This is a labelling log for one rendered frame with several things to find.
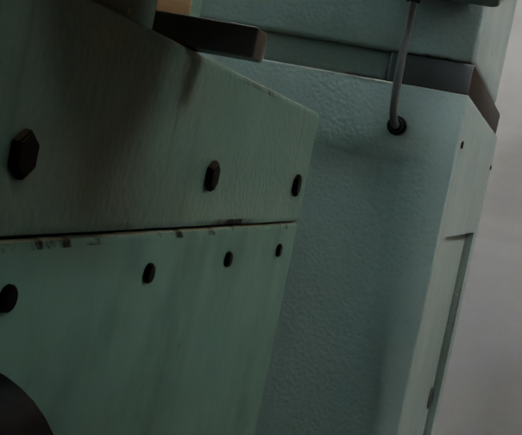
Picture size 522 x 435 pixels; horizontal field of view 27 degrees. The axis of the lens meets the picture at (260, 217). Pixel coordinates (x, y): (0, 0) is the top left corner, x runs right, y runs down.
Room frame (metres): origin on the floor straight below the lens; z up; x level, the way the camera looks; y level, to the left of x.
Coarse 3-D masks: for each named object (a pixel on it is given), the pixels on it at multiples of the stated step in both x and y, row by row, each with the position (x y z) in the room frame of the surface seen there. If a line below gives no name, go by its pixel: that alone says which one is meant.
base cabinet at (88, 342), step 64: (0, 256) 0.36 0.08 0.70; (64, 256) 0.41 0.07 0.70; (128, 256) 0.49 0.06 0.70; (192, 256) 0.59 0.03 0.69; (256, 256) 0.74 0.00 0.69; (0, 320) 0.37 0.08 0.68; (64, 320) 0.43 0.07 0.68; (128, 320) 0.50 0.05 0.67; (192, 320) 0.61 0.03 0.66; (256, 320) 0.79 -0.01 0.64; (64, 384) 0.44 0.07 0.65; (128, 384) 0.52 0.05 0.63; (192, 384) 0.64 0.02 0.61; (256, 384) 0.83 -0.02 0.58
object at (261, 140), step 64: (0, 0) 0.33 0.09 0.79; (64, 0) 0.37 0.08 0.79; (0, 64) 0.34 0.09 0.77; (64, 64) 0.38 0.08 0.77; (128, 64) 0.44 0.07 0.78; (192, 64) 0.52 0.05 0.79; (0, 128) 0.34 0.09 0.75; (64, 128) 0.39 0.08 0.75; (128, 128) 0.46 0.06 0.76; (192, 128) 0.54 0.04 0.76; (256, 128) 0.67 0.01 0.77; (0, 192) 0.35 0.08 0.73; (64, 192) 0.40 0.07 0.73; (128, 192) 0.47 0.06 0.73; (192, 192) 0.57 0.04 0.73; (256, 192) 0.71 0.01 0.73
